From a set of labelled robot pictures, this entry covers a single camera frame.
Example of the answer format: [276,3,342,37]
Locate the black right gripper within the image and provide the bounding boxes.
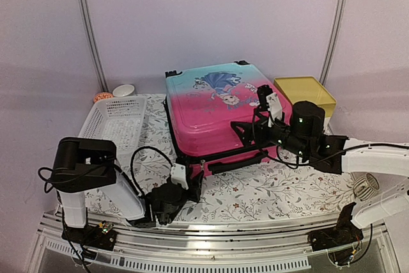
[231,107,311,159]

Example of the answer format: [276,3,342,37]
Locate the pink and teal kids suitcase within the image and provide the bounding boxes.
[164,61,278,176]

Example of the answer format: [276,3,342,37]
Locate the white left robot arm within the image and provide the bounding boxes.
[38,137,205,251]

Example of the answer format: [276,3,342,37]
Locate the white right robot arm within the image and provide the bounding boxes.
[231,101,408,251]

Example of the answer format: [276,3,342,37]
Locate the yellow top drawer box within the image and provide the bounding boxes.
[274,76,336,129]

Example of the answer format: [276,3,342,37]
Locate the floral patterned table mat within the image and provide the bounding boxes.
[62,93,360,222]

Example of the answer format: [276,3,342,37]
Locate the white perforated plastic basket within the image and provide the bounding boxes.
[79,95,147,155]

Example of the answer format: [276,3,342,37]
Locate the white ceramic bowl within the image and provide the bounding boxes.
[112,84,135,97]

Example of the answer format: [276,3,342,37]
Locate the orange patterned small dish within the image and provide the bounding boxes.
[93,92,114,103]

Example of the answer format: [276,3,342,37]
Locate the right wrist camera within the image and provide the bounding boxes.
[257,84,284,127]

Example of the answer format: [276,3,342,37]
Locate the aluminium front rail frame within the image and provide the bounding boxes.
[27,210,397,273]

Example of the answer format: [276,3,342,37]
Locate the right wall aluminium post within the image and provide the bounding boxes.
[319,0,347,86]

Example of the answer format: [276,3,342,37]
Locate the wall aluminium post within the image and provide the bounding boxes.
[319,0,347,86]
[78,0,109,91]

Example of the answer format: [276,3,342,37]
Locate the left wall aluminium post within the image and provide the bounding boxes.
[78,0,109,91]

